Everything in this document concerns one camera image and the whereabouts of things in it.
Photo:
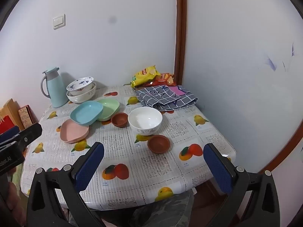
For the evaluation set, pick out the person's left hand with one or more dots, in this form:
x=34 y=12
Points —
x=17 y=205

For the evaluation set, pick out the blue print porcelain bowl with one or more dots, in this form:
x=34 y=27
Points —
x=79 y=85

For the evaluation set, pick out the pink plastic plate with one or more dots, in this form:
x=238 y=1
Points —
x=73 y=132

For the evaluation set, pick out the grey checked cloth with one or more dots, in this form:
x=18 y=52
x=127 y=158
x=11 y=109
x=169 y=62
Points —
x=151 y=97

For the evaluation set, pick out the brown wooden door frame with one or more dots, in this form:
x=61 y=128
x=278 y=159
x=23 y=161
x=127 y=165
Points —
x=181 y=28

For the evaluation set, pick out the red chip bag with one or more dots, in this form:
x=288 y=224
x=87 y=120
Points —
x=165 y=79

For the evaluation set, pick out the brown wooden baseboard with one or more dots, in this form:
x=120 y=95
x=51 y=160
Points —
x=284 y=152

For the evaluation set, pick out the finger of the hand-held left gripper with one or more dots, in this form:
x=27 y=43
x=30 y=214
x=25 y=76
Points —
x=30 y=133
x=8 y=133

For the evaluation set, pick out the light blue thermos jug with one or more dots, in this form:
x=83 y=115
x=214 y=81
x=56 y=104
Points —
x=55 y=89

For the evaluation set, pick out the white ceramic bowl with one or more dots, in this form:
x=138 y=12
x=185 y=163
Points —
x=144 y=120

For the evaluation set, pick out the green plastic plate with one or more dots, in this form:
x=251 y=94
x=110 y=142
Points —
x=110 y=106

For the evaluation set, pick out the blue plastic plate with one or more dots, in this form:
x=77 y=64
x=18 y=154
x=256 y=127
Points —
x=86 y=113

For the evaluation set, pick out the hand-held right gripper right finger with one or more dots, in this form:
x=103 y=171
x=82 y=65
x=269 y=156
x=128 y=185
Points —
x=216 y=167

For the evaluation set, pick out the yellow chip bag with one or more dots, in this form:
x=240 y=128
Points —
x=144 y=75

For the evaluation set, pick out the large white patterned bowl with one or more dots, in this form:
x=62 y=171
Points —
x=80 y=98

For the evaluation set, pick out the small brown bowl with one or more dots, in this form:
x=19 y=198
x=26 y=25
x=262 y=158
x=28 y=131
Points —
x=119 y=120
x=158 y=144

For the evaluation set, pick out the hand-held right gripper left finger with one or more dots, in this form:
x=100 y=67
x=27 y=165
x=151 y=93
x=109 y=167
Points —
x=90 y=167

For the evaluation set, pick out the fruit print tablecloth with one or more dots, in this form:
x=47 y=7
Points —
x=132 y=160

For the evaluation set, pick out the patterned cardboard box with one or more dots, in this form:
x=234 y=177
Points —
x=26 y=115

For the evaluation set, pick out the white light switch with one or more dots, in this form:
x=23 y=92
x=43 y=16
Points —
x=59 y=21

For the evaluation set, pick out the red box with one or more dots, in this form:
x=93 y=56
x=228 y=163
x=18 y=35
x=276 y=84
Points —
x=6 y=124

